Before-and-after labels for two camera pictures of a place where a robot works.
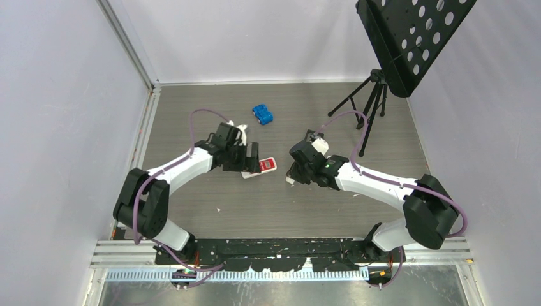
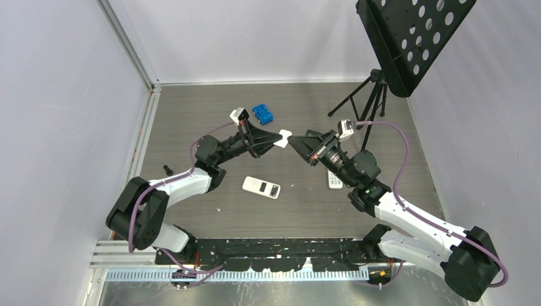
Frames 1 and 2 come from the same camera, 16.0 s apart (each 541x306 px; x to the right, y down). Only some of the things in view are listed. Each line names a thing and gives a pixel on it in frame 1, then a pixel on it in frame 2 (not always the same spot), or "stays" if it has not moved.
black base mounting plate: x=281 y=255 stays
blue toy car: x=262 y=114 stays
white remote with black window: x=266 y=165 → x=262 y=187
